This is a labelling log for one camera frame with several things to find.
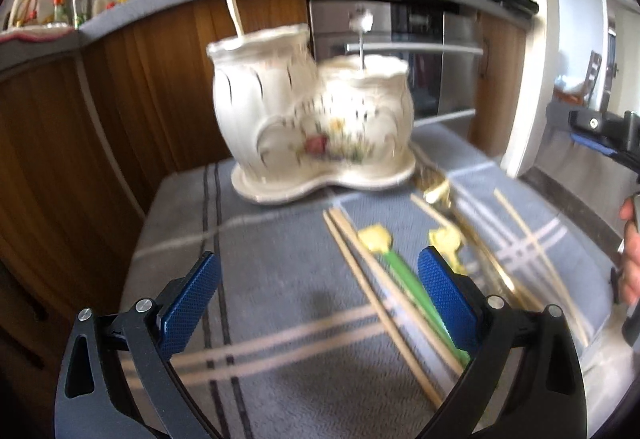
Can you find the yellow green plastic spoon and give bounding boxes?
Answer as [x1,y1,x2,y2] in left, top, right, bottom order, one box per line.
[358,225,469,375]

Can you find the gold metal fork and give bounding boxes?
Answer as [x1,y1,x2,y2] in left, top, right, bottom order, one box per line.
[414,161,544,311]

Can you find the silver flower-top spoon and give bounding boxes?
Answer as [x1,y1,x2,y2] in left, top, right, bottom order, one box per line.
[349,8,374,70]

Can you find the person's right hand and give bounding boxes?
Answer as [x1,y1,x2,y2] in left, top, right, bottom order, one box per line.
[618,198,640,306]

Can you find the wooden chair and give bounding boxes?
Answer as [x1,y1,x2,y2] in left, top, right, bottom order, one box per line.
[553,51,602,107]

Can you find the grey striped table cloth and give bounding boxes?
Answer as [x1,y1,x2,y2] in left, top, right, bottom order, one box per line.
[122,125,612,438]

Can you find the stainless steel oven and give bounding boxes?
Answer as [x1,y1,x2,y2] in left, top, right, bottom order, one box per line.
[309,0,484,138]

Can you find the white ceramic utensil holder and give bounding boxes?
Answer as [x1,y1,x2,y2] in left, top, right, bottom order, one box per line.
[206,24,416,204]

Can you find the pink white dish cloth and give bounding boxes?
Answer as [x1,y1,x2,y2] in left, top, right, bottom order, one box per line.
[0,24,75,44]

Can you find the red cap sauce bottle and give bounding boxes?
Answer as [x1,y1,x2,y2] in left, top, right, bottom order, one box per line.
[52,0,68,24]

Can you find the yellow cap oil bottle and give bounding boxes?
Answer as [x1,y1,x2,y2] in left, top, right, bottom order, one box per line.
[72,0,89,29]

